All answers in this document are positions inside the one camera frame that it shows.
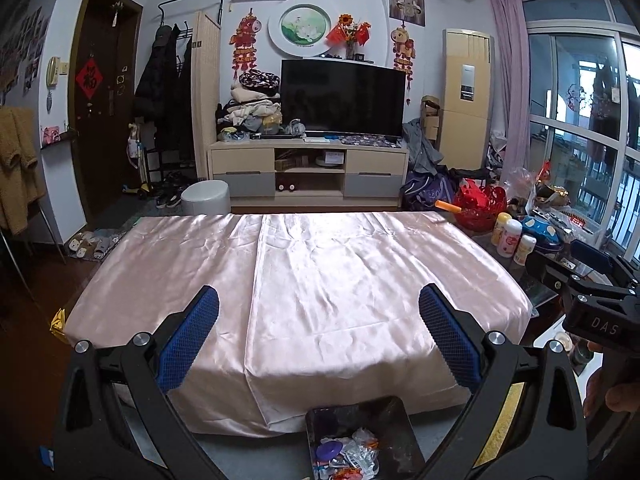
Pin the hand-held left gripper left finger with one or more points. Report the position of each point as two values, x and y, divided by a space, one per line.
192 330

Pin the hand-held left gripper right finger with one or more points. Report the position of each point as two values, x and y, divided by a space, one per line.
447 332

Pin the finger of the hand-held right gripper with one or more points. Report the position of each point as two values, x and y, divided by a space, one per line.
550 270
592 255

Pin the black trash bin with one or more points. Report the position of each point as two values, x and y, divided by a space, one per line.
390 425

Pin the purple plastic bowl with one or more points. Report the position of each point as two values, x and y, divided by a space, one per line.
331 450

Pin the person's right hand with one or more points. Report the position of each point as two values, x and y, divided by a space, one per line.
620 400

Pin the small white bottle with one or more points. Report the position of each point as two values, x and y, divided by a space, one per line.
525 251

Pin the blue patterned tin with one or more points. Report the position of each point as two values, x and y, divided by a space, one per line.
540 232

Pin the pink label white bottle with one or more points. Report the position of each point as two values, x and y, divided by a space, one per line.
510 240

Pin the yellow cap bottle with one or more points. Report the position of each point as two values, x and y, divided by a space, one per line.
501 225

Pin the clear plastic bag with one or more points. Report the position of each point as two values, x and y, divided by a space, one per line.
520 185

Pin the red openwork basket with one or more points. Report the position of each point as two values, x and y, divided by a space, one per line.
477 205

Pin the yellow fleece blanket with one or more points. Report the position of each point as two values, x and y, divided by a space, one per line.
510 410

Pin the orange tube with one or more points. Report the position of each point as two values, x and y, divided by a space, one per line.
447 206

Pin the pink satin tablecloth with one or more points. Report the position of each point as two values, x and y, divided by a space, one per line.
325 300

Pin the group of slippers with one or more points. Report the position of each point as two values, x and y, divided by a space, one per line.
95 245

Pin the white round stool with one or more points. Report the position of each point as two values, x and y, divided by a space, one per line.
205 200

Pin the gold foil paper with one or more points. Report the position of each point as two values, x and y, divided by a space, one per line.
59 325

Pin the pair of dark shoes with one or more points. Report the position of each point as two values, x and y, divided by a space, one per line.
169 195

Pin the purple bag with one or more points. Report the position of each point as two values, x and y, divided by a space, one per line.
427 190

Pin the large window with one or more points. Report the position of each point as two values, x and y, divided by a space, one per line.
575 110

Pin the grey jacket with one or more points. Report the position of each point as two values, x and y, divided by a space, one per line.
422 147

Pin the stack of cardboard boxes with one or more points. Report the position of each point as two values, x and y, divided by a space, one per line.
430 125

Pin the lilac curtain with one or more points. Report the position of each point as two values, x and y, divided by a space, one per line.
507 85

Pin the beige grey TV cabinet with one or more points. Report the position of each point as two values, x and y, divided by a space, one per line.
300 170

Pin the beige standing air conditioner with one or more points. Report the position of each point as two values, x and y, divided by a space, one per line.
467 95

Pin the dark patterned cloth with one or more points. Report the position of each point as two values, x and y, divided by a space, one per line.
372 140

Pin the dark brown door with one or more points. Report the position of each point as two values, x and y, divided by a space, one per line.
107 125

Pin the pile of clothes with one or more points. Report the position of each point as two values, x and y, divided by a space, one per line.
250 110

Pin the coat rack with dark coats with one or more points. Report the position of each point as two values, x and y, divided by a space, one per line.
162 95

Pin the brown fleece robe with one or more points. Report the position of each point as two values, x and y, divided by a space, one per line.
17 170

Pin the pink toy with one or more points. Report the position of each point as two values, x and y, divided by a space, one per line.
52 135

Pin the black television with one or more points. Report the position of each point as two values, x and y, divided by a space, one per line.
345 97

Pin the red diamond door sign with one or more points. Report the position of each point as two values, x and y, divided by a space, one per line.
90 79

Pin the vase of artificial flowers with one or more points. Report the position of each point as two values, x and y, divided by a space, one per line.
350 32

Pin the red hanging wall ornament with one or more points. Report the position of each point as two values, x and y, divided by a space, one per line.
403 55
245 40

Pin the yellow wall intercom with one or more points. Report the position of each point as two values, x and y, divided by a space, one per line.
54 72

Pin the brown wall poster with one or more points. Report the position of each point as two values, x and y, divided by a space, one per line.
407 0

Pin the round lotus wall picture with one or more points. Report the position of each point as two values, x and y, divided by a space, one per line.
300 30

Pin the wall photos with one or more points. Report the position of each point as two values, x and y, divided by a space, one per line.
22 55

